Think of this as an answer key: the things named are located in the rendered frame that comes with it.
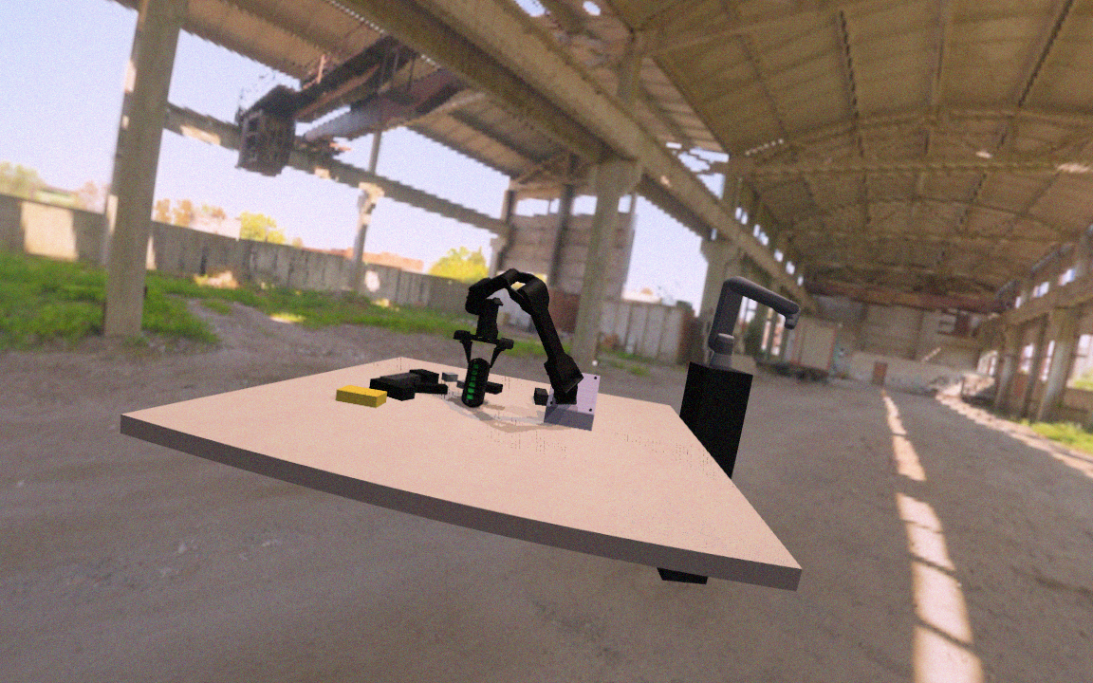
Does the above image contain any yellow rectangular block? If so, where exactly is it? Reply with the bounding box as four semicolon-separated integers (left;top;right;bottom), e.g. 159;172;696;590
336;385;387;408

